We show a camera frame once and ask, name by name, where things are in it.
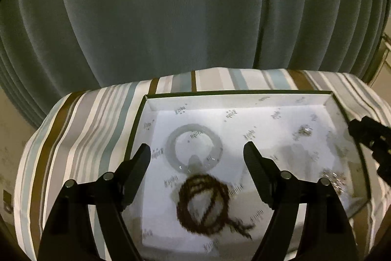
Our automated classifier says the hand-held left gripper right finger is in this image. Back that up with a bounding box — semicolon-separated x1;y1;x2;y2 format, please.
243;141;359;261

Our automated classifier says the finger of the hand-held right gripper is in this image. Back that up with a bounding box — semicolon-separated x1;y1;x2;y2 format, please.
372;148;391;185
348;116;391;158

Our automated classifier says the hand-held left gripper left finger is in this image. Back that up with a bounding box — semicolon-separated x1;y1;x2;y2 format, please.
37;143;152;261

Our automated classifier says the green box with white lining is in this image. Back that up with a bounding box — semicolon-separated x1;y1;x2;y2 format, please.
124;90;372;261

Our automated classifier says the white jade bangle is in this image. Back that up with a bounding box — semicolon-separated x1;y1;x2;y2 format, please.
166;124;223;173

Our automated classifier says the silver flower bracelet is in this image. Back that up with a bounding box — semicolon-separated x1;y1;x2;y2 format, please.
318;169;349;193

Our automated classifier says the brown bead bracelet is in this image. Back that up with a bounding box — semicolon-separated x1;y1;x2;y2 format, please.
175;174;255;240

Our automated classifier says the small silver ornament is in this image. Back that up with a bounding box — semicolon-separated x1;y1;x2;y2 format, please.
292;123;315;141

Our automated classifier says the striped tablecloth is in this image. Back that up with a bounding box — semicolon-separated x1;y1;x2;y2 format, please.
17;67;391;261

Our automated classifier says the grey-blue pleated curtain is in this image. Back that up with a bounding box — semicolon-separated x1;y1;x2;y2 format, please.
0;0;391;128

